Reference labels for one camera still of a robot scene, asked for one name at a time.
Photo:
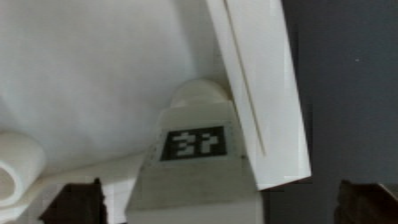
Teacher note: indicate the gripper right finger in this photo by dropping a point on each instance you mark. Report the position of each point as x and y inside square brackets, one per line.
[366, 204]

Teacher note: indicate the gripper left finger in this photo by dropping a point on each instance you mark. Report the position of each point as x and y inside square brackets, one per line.
[77, 207]

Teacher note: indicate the white square table top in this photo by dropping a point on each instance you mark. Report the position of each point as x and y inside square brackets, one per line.
[98, 55]

